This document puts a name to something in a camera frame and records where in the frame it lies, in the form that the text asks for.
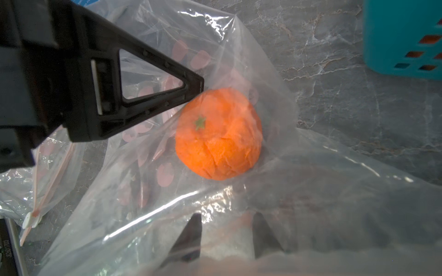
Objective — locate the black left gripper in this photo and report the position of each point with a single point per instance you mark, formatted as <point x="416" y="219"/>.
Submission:
<point x="113" y="80"/>

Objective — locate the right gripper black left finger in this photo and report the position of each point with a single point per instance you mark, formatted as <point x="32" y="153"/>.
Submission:
<point x="187" y="246"/>

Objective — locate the teal plastic basket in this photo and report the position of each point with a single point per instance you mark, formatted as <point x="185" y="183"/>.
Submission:
<point x="403" y="38"/>

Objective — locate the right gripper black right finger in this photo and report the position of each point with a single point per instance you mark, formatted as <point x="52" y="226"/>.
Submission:
<point x="264" y="239"/>

